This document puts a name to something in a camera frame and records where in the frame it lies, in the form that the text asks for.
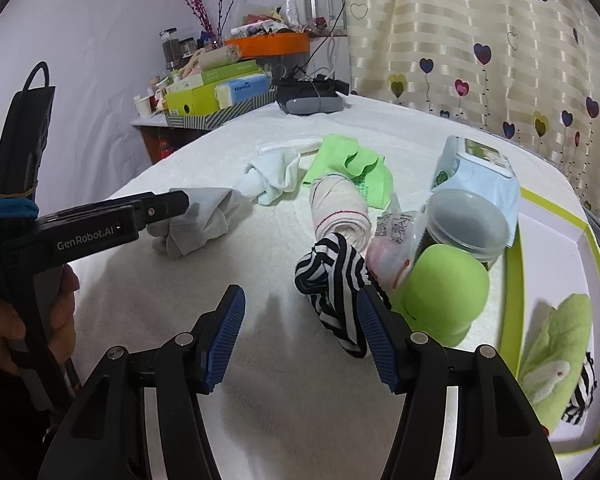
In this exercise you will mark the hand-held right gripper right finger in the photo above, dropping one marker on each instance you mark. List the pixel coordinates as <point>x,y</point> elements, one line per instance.
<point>375,340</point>

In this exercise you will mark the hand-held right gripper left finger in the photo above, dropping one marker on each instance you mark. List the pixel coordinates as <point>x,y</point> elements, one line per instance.
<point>227,335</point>

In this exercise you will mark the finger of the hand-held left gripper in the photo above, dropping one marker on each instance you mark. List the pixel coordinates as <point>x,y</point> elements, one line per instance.
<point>165,205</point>

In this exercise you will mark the grey sock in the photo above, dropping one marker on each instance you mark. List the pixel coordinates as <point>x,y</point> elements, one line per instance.
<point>200,220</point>

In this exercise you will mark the black white striped sock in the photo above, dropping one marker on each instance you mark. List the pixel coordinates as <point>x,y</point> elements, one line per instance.
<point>582,395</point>
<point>330,270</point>

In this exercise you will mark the green cloth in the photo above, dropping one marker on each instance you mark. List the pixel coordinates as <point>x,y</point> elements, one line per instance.
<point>337,152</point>

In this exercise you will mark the green-edged white box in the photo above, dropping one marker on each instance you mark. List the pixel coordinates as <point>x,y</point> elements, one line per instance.
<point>545,270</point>

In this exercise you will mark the person's left hand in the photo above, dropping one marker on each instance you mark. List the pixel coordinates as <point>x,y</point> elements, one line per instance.
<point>67,315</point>

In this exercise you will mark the wooden side table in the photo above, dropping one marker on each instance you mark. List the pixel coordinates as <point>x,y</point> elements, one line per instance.
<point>155,142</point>

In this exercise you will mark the green round cup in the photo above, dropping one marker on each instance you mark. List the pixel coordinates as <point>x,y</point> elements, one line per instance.
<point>440,295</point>

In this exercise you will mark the clear pink plastic bag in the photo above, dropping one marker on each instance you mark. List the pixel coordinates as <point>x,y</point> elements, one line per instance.
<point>392,250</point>

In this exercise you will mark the grey patterned tray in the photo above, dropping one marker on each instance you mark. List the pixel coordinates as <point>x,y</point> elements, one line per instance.
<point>215,117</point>

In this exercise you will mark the white paper cup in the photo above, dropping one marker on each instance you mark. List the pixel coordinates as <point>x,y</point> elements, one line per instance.
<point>142,106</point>

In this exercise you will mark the lime green box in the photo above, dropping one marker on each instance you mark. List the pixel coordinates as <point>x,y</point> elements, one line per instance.
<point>195,100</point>

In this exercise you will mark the folded white cloth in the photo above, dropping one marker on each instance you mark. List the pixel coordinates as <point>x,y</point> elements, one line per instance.
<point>280,147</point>

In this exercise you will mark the rolled white red-striped towel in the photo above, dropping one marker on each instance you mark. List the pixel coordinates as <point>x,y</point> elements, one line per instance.
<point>337,210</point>

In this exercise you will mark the blue tissue pack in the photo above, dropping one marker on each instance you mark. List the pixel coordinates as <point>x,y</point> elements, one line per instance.
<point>245,89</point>

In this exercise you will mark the flat green box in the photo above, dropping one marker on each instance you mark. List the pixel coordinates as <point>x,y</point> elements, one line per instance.
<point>220,74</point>

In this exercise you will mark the clear plastic jar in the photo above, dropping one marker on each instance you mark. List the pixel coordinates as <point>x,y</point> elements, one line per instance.
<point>467,225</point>

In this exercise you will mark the tall dark glass jar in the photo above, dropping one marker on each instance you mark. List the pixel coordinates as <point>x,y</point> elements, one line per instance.
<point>170,50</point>

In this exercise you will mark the rolled beige towel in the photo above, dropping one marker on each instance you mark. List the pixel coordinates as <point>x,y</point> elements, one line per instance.
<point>220,57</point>

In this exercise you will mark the short dark glass jar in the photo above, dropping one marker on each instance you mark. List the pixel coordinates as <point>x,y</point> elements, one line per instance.
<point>187,49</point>

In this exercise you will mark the black grey headset device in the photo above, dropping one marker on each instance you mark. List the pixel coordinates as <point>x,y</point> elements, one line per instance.
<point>310,100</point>

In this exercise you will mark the green rabbit towel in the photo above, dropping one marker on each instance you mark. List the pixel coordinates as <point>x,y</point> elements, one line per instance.
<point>555,340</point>

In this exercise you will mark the orange tray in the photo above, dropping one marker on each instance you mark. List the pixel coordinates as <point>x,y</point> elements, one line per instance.
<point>270,46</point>

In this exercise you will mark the light blue wet wipes pack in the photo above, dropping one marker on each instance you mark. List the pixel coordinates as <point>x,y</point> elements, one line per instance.
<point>480,180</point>

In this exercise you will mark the pile of small packets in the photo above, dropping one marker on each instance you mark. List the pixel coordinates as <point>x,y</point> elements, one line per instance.
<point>265,25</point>

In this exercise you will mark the clear plastic bottle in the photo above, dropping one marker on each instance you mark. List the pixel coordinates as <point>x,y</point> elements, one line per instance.
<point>291,10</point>

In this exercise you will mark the heart print curtain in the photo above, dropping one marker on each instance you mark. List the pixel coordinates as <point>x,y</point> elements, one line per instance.
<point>480,35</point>

